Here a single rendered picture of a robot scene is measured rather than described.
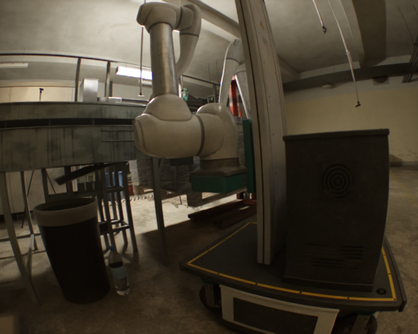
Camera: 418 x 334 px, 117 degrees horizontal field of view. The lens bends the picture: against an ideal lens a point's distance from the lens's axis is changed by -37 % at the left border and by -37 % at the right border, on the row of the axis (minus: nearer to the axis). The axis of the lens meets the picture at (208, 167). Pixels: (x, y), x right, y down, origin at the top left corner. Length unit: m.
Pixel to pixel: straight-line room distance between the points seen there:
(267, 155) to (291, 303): 0.55
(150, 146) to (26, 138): 0.79
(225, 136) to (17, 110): 1.07
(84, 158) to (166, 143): 0.69
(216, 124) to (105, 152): 0.76
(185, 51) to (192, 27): 0.12
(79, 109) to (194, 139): 0.78
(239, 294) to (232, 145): 0.57
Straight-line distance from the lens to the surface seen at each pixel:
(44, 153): 1.22
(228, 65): 1.35
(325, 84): 9.81
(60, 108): 1.24
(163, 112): 0.67
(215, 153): 0.73
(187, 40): 1.05
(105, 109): 1.29
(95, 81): 4.06
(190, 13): 1.07
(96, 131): 1.27
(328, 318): 0.79
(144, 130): 0.65
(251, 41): 0.92
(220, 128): 0.73
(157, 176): 1.43
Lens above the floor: 0.79
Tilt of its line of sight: 3 degrees down
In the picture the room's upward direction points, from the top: 4 degrees counter-clockwise
